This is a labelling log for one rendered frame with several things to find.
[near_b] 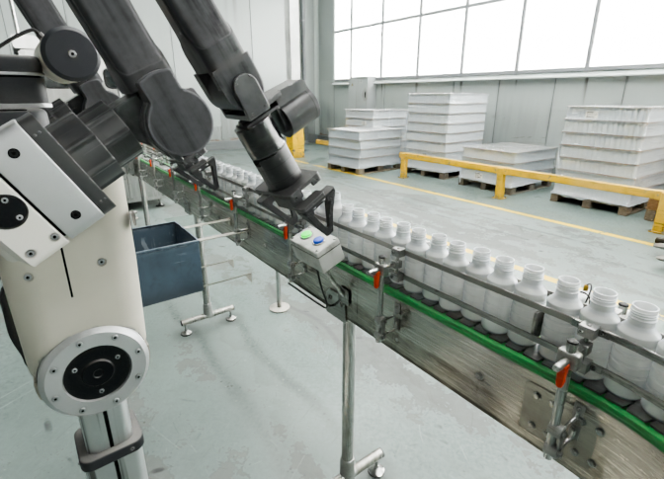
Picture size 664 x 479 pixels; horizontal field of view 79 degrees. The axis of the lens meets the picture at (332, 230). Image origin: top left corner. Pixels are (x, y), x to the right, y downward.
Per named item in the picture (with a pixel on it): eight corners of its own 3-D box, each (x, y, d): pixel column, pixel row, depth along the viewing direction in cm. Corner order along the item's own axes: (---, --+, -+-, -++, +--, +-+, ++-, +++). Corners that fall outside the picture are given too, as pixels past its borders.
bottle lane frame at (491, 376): (584, 434, 84) (602, 360, 79) (554, 464, 77) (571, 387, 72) (130, 162, 420) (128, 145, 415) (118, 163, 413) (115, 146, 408)
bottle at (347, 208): (334, 255, 129) (334, 205, 124) (343, 250, 134) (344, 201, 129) (350, 259, 126) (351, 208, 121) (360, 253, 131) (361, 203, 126)
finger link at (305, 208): (324, 215, 70) (300, 171, 65) (353, 222, 65) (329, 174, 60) (297, 241, 67) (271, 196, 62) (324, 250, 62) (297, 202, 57)
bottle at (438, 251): (417, 296, 103) (421, 235, 98) (430, 288, 107) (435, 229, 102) (438, 304, 99) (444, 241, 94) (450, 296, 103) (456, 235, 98)
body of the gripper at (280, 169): (287, 175, 70) (266, 137, 66) (324, 181, 62) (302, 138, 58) (259, 198, 67) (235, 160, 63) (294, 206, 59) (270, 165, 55)
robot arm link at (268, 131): (224, 124, 59) (241, 125, 54) (260, 101, 61) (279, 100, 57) (248, 164, 62) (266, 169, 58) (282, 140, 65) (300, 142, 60)
